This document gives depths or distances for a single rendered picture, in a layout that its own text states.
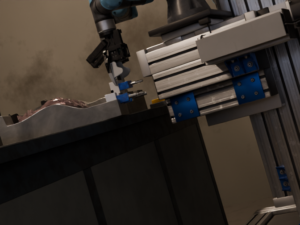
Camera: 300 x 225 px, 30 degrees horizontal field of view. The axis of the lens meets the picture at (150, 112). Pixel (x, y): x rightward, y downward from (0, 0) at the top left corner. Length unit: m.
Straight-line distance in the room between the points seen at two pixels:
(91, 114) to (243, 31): 0.56
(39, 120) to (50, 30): 2.80
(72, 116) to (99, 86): 2.56
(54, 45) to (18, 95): 0.57
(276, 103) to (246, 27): 0.35
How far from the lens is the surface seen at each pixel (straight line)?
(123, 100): 1.89
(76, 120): 1.85
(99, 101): 2.16
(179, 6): 1.84
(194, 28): 1.82
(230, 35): 1.65
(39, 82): 4.73
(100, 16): 2.19
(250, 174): 4.01
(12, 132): 1.90
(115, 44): 2.18
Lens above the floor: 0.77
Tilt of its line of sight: level
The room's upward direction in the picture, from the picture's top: 16 degrees counter-clockwise
